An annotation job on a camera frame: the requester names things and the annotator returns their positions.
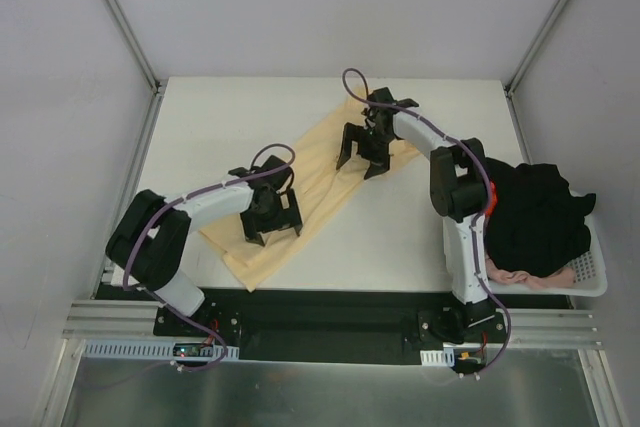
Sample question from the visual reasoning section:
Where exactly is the cream yellow t shirt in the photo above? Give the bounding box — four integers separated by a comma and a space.
199, 94, 421, 293

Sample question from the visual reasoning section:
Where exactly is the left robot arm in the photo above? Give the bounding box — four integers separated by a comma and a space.
105, 155, 303, 336

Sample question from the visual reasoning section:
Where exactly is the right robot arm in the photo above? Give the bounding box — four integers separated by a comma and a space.
336, 87, 495, 342

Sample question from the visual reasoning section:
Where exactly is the orange t shirt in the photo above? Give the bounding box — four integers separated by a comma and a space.
485, 181, 498, 217

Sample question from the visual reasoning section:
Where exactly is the black t shirt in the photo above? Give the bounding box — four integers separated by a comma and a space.
484, 158, 597, 278

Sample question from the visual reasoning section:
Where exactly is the pink garment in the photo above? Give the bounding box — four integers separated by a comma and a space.
486, 261, 576, 290

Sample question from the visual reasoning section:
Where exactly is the white laundry basket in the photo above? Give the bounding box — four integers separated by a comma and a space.
482, 214, 607, 297

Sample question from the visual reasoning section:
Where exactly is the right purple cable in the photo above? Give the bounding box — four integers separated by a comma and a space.
342, 66, 514, 383

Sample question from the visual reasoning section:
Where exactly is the purple cable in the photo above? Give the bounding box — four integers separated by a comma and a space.
122, 144, 296, 373
342, 66, 514, 383

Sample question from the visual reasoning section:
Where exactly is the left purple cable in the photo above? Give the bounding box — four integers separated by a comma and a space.
122, 144, 296, 373

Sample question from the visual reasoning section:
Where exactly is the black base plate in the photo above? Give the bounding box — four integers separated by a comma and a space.
94, 282, 516, 364

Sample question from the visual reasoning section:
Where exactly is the right white cable duct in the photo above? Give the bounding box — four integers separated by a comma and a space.
420, 348, 455, 368

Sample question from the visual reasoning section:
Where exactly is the white cable duct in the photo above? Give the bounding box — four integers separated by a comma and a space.
84, 340, 240, 362
420, 348, 455, 368

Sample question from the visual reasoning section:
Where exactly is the left white cable duct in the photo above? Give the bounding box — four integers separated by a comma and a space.
84, 340, 240, 362

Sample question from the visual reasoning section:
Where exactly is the left aluminium frame post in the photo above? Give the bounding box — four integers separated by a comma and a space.
102, 0, 164, 94

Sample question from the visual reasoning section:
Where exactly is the aluminium frame post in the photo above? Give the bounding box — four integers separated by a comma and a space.
504, 0, 572, 99
102, 0, 164, 94

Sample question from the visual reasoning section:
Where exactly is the right aluminium frame post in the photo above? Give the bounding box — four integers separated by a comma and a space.
504, 0, 572, 99

